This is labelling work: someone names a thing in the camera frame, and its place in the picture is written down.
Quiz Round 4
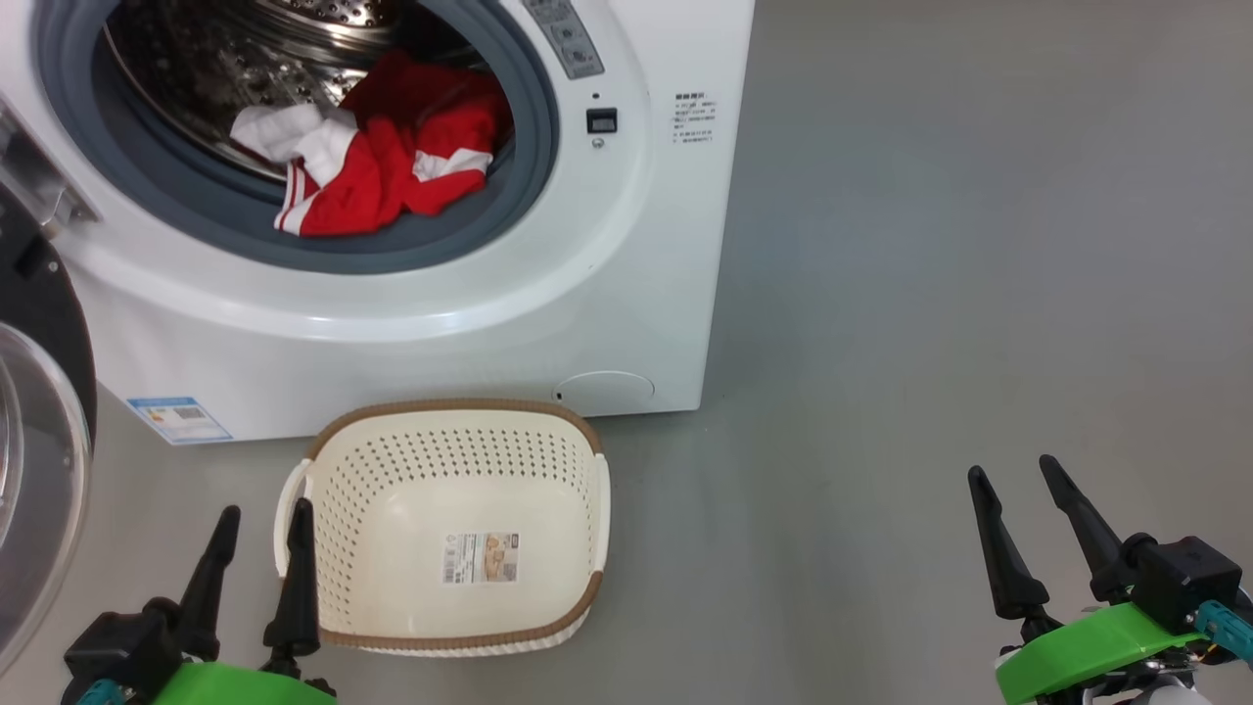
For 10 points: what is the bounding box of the cream perforated laundry basket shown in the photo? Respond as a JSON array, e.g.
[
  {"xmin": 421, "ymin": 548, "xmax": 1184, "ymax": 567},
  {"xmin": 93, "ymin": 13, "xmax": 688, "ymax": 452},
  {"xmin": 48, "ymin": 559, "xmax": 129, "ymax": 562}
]
[{"xmin": 272, "ymin": 398, "xmax": 613, "ymax": 657}]

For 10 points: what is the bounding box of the blue energy label sticker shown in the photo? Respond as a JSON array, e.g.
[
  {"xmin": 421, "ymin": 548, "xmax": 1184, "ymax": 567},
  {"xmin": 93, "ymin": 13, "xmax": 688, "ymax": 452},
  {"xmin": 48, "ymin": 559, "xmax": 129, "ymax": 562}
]
[{"xmin": 125, "ymin": 396, "xmax": 234, "ymax": 446}]

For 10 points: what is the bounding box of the round drain filter cover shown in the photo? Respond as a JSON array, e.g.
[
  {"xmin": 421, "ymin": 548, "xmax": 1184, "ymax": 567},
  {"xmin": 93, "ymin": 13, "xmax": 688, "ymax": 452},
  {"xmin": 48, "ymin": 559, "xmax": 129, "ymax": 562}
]
[{"xmin": 554, "ymin": 370, "xmax": 655, "ymax": 412}]

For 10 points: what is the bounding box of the black glass washing machine door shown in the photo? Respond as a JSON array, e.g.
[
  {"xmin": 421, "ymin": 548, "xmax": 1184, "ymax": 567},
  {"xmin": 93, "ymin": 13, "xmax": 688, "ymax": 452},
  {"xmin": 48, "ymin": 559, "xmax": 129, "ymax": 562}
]
[{"xmin": 0, "ymin": 186, "xmax": 99, "ymax": 677}]

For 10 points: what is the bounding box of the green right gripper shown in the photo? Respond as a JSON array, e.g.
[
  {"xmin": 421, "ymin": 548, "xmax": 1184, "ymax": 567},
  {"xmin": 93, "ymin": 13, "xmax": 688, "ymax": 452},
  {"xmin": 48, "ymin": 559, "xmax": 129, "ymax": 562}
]
[{"xmin": 967, "ymin": 454, "xmax": 1210, "ymax": 705}]

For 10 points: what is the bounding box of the white front-load washing machine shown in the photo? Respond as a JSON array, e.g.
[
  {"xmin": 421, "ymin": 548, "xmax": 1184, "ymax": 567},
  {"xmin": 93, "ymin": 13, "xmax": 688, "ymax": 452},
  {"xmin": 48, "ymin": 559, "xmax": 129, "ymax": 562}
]
[{"xmin": 0, "ymin": 0, "xmax": 757, "ymax": 447}]

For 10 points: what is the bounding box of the red white-striped garment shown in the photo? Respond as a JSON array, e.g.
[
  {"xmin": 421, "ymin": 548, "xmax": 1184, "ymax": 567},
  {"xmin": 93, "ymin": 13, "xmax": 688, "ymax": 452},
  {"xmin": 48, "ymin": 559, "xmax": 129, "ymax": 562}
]
[{"xmin": 274, "ymin": 49, "xmax": 512, "ymax": 238}]

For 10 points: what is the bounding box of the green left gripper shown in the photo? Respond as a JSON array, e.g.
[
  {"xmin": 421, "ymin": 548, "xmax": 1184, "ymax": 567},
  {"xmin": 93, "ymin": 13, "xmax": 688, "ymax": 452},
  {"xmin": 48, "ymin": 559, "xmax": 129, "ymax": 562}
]
[{"xmin": 152, "ymin": 497, "xmax": 339, "ymax": 705}]

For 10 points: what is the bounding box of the basket product label sticker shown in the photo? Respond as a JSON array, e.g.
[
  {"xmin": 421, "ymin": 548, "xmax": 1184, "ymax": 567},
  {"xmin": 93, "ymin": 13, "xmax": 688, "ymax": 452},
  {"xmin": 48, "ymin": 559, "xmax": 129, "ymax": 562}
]
[{"xmin": 441, "ymin": 532, "xmax": 520, "ymax": 587}]

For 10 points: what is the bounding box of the grey instruction sticker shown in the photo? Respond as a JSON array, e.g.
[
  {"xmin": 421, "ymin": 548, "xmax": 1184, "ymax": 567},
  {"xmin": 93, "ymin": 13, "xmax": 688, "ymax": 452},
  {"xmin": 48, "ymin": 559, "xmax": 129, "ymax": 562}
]
[{"xmin": 522, "ymin": 0, "xmax": 606, "ymax": 80}]

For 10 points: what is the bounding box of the white cloth garment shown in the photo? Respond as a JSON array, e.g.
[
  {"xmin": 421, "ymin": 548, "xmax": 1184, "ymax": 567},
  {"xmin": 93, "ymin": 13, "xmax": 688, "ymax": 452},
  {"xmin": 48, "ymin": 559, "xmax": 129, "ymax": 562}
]
[{"xmin": 229, "ymin": 103, "xmax": 359, "ymax": 189}]

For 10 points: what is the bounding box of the printed warning text label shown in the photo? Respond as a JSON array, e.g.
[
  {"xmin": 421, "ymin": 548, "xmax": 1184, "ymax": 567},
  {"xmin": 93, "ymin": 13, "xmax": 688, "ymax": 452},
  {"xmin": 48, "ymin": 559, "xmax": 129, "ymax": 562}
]
[{"xmin": 672, "ymin": 91, "xmax": 718, "ymax": 146}]

